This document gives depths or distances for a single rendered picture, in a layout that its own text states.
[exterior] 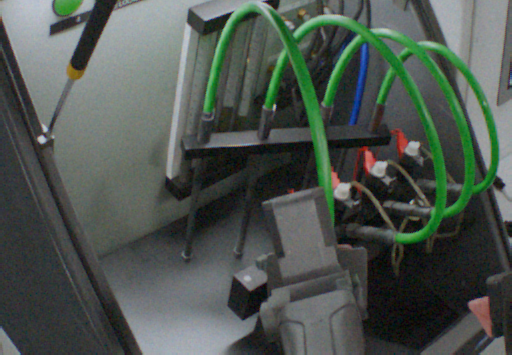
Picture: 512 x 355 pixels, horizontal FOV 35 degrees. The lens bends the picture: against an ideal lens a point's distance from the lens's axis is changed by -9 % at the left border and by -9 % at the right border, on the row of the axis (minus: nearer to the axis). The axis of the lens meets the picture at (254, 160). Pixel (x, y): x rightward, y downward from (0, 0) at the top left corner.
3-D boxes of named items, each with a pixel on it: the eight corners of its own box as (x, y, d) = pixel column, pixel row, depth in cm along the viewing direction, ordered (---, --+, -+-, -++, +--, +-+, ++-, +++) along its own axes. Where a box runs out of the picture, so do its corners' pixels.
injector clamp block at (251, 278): (261, 370, 131) (278, 317, 121) (221, 330, 136) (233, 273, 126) (403, 275, 150) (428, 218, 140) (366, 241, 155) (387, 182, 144)
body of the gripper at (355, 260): (266, 251, 89) (262, 261, 82) (365, 245, 88) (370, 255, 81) (269, 311, 89) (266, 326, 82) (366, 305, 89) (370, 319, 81)
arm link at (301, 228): (268, 347, 70) (368, 322, 70) (232, 217, 70) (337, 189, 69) (275, 319, 82) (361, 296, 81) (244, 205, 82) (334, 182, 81)
